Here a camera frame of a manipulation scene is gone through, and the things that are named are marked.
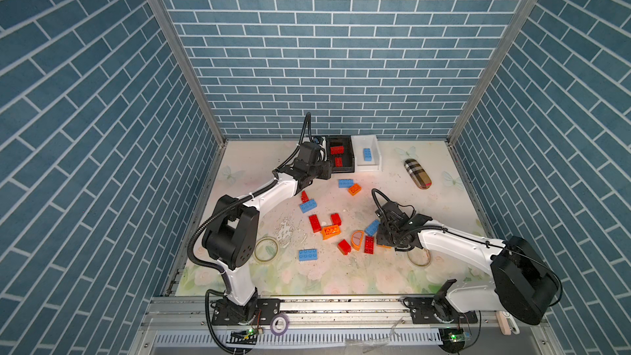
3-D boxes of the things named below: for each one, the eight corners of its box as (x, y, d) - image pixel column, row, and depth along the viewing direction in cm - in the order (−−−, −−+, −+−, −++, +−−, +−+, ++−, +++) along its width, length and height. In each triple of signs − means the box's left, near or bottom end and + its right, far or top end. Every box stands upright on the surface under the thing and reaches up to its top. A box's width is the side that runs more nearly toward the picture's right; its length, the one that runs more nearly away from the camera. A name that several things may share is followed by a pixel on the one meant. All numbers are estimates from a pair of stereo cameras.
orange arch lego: (351, 250, 88) (352, 247, 86) (350, 233, 92) (351, 230, 90) (364, 250, 88) (365, 247, 86) (363, 233, 92) (364, 230, 90)
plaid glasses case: (421, 191, 104) (423, 186, 102) (401, 164, 114) (403, 160, 111) (431, 187, 106) (434, 183, 103) (411, 161, 115) (413, 157, 113)
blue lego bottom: (299, 260, 86) (298, 258, 84) (300, 251, 88) (299, 249, 87) (317, 260, 86) (317, 259, 84) (317, 251, 88) (317, 249, 87)
